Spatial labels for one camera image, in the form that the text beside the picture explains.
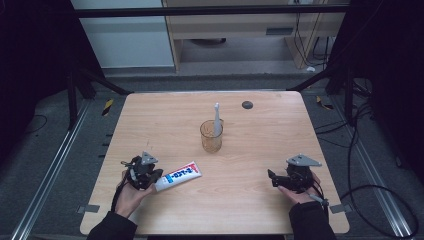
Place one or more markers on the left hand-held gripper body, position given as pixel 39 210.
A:
pixel 141 170

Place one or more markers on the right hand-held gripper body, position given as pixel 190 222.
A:
pixel 300 173

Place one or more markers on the white toothpaste tube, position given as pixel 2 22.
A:
pixel 180 176

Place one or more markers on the amber transparent cup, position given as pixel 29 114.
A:
pixel 211 138

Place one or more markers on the white electric toothbrush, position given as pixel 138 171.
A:
pixel 217 121

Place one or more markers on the person's left hand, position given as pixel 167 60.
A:
pixel 131 198

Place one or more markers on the person's right hand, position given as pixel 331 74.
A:
pixel 300 196

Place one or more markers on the yellow black tape strip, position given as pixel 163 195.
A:
pixel 107 107
pixel 324 104

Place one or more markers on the black metal stand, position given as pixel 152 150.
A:
pixel 348 96
pixel 71 100

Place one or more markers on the small white round object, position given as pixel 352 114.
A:
pixel 310 69

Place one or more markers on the white cabinet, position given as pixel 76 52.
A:
pixel 126 40

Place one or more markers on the light wooden desk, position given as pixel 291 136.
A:
pixel 233 26

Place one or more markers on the black horizontal bar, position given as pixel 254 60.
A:
pixel 200 11

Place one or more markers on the grey metal table bracket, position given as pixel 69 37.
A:
pixel 340 208
pixel 88 209

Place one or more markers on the aluminium floor rail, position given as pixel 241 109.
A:
pixel 50 170
pixel 373 170

